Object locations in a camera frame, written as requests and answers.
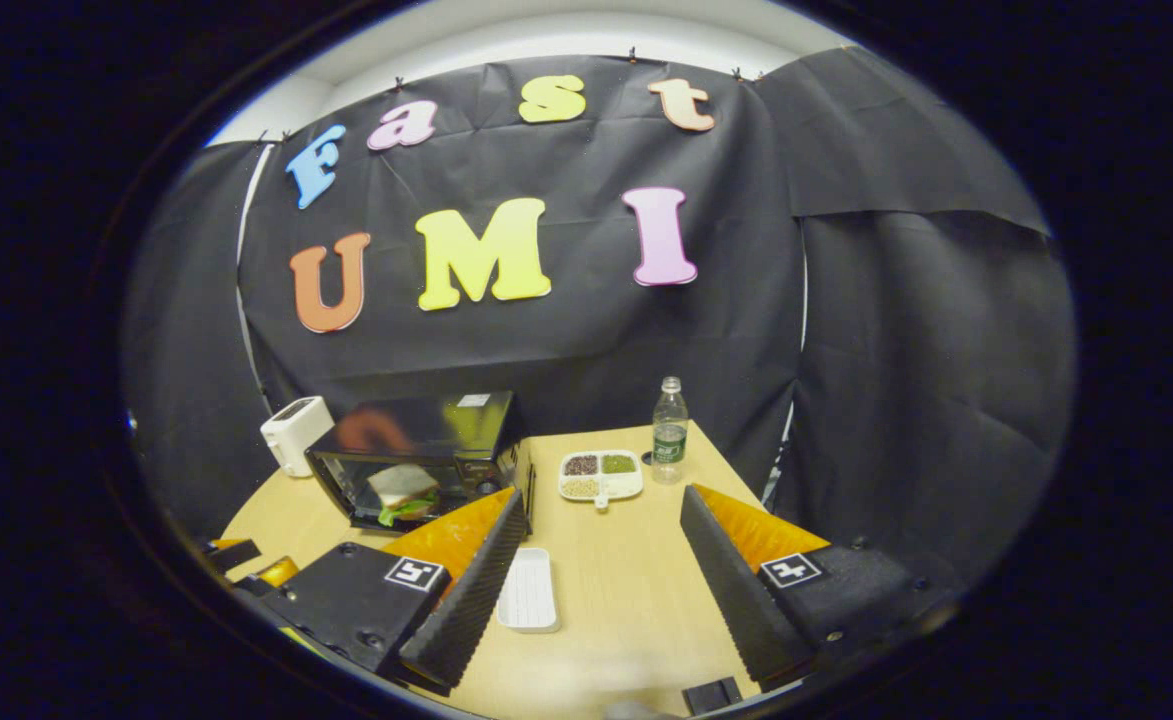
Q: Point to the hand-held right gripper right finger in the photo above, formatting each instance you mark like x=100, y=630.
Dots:
x=736, y=590

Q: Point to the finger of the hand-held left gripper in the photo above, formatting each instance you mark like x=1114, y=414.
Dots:
x=236, y=553
x=278, y=574

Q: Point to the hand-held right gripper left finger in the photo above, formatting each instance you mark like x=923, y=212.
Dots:
x=471, y=600

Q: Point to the lettuce sandwich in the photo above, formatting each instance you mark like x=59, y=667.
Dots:
x=401, y=485

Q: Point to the black electric oven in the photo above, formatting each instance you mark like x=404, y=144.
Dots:
x=426, y=420

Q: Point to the white rectangular plate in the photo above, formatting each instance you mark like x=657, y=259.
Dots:
x=531, y=595

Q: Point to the small black object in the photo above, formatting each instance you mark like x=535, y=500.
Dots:
x=713, y=695

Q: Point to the white toaster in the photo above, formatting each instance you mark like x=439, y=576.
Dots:
x=296, y=435

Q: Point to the clear water bottle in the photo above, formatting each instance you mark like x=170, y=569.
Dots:
x=670, y=440

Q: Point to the white divided bean dish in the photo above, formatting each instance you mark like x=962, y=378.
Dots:
x=601, y=478

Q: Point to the black backdrop cloth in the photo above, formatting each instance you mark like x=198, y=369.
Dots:
x=546, y=340

